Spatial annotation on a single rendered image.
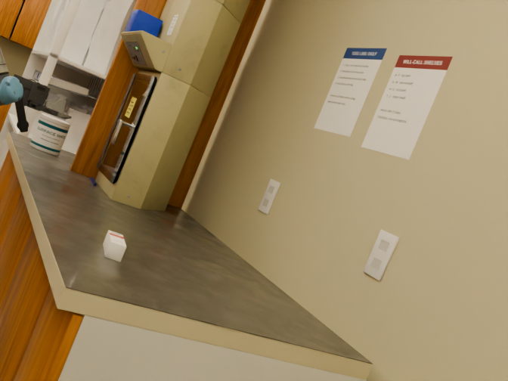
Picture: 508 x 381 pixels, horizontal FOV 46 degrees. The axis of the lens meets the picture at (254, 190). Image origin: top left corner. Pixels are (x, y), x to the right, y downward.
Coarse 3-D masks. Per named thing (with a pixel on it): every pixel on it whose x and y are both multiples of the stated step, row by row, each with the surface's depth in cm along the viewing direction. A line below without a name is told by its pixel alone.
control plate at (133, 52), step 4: (128, 44) 222; (132, 44) 215; (136, 44) 210; (128, 48) 225; (132, 48) 219; (136, 48) 213; (132, 52) 221; (136, 52) 216; (140, 52) 211; (132, 56) 224; (140, 56) 213; (136, 60) 222; (140, 60) 217; (144, 60) 210; (140, 64) 219; (144, 64) 213
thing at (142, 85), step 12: (132, 84) 229; (144, 84) 213; (132, 96) 222; (144, 96) 208; (144, 108) 205; (132, 120) 211; (120, 132) 220; (132, 132) 206; (108, 144) 230; (120, 144) 214; (108, 156) 224; (120, 156) 209; (108, 168) 218; (120, 168) 206
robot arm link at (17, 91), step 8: (0, 48) 174; (0, 56) 173; (0, 64) 173; (0, 72) 173; (0, 80) 173; (8, 80) 172; (16, 80) 175; (0, 88) 172; (8, 88) 172; (16, 88) 175; (0, 96) 173; (8, 96) 173; (16, 96) 174; (0, 104) 176
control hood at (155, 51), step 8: (128, 32) 216; (136, 32) 204; (144, 32) 199; (128, 40) 220; (136, 40) 208; (144, 40) 199; (152, 40) 200; (160, 40) 201; (144, 48) 203; (152, 48) 201; (160, 48) 202; (168, 48) 203; (144, 56) 208; (152, 56) 201; (160, 56) 202; (136, 64) 225; (152, 64) 204; (160, 64) 203
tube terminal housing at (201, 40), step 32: (192, 0) 203; (160, 32) 223; (192, 32) 205; (224, 32) 216; (192, 64) 208; (224, 64) 227; (160, 96) 205; (192, 96) 214; (160, 128) 208; (192, 128) 224; (128, 160) 206; (160, 160) 211; (128, 192) 208; (160, 192) 221
